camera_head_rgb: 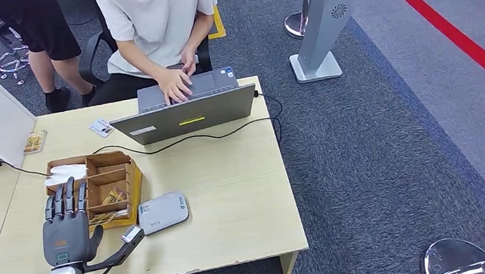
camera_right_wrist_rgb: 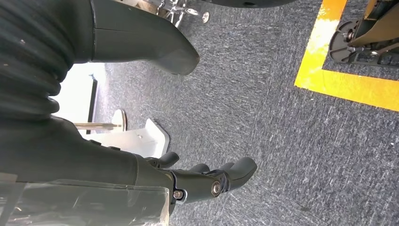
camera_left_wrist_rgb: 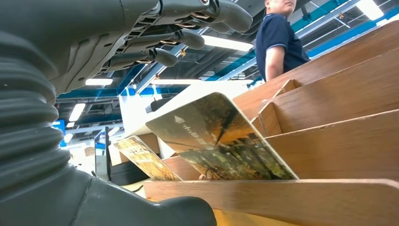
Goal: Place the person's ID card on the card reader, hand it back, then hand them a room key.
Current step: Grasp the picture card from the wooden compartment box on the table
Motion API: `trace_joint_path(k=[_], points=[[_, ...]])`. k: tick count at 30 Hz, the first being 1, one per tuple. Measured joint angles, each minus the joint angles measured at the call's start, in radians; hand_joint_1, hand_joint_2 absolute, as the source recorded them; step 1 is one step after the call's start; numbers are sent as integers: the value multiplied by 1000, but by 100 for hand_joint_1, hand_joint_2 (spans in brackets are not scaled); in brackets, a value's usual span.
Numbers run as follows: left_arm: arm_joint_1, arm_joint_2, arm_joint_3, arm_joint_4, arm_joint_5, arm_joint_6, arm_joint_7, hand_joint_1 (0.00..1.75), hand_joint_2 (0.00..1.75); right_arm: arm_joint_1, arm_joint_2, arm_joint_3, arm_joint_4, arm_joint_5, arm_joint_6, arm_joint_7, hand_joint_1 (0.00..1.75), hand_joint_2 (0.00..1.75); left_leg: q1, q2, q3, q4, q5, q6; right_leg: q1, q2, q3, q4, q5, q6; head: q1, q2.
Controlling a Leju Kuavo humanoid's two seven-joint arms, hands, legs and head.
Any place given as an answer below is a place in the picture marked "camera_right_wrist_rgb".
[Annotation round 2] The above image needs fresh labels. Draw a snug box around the clear plastic cover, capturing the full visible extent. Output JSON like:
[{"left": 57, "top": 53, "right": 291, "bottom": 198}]
[{"left": 0, "top": 173, "right": 171, "bottom": 226}]

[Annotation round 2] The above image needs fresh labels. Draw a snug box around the stanchion with chrome base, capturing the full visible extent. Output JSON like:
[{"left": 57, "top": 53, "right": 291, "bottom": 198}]
[{"left": 142, "top": 0, "right": 210, "bottom": 27}]

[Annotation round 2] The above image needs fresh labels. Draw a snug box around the black round base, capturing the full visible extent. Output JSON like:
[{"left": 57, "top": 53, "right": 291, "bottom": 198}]
[{"left": 202, "top": 0, "right": 297, "bottom": 9}]

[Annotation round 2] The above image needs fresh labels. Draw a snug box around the yellow floor tape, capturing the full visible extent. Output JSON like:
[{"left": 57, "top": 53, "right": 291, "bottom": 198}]
[{"left": 294, "top": 0, "right": 399, "bottom": 112}]

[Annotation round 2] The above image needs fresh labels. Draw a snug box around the black bolted foot plate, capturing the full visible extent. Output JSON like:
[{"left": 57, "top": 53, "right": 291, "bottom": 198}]
[{"left": 328, "top": 18, "right": 399, "bottom": 68}]

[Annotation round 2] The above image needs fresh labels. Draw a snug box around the tan metal frame beam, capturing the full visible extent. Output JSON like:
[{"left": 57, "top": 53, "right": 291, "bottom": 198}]
[{"left": 349, "top": 0, "right": 399, "bottom": 48}]

